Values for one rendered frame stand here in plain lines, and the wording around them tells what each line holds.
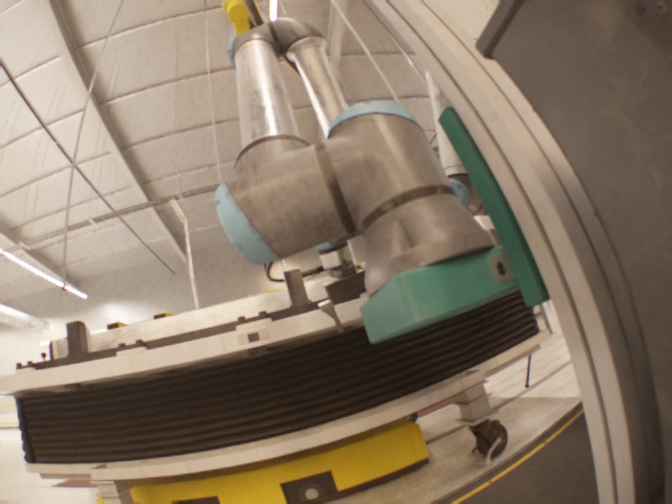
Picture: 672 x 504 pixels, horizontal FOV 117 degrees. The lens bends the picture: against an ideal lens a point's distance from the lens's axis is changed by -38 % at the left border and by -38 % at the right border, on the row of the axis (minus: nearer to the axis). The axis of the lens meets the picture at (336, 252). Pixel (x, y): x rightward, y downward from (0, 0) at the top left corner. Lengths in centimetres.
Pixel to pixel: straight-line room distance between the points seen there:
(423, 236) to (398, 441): 133
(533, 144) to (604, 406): 31
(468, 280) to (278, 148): 33
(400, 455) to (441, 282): 134
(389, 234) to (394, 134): 14
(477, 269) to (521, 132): 17
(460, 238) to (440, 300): 8
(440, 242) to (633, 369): 28
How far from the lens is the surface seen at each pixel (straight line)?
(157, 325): 139
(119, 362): 121
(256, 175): 48
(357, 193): 44
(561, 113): 24
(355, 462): 159
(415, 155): 45
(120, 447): 161
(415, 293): 35
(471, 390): 143
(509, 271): 43
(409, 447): 164
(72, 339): 139
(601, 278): 40
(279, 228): 46
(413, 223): 39
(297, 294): 113
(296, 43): 93
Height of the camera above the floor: 66
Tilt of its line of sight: 18 degrees up
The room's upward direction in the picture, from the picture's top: 18 degrees counter-clockwise
